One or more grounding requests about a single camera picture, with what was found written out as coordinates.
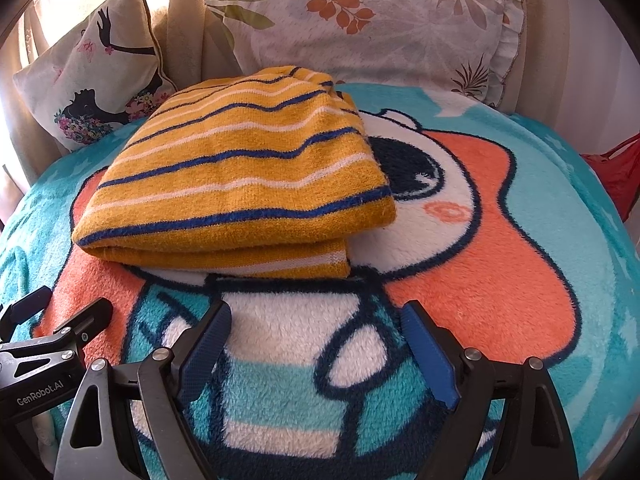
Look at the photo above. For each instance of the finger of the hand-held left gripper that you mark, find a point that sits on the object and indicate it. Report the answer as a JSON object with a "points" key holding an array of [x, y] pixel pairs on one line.
{"points": [[20, 315], [85, 322]]}

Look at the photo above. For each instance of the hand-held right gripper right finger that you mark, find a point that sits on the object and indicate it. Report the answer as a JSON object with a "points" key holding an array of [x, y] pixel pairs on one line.
{"points": [[430, 350]]}

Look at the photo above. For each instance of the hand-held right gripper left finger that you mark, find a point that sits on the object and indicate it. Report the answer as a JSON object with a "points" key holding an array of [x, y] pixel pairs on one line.
{"points": [[205, 345]]}

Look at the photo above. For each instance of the yellow striped knit sweater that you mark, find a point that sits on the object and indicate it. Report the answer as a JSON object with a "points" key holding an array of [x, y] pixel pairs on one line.
{"points": [[240, 175]]}

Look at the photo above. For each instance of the teal printed fleece blanket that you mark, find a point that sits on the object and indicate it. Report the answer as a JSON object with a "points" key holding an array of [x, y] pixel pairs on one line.
{"points": [[500, 270]]}

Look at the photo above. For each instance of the red cloth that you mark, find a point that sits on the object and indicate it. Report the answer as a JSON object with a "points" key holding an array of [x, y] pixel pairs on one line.
{"points": [[620, 170]]}

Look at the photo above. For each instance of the cream cushion with figure print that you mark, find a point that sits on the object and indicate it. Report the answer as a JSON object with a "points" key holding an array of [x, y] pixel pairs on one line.
{"points": [[100, 60]]}

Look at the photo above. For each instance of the beige sofa backrest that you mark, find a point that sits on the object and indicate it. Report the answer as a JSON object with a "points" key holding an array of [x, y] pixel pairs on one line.
{"points": [[182, 35]]}

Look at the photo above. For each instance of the white leaf print pillow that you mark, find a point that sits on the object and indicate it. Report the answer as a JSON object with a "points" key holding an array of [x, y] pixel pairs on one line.
{"points": [[390, 35]]}

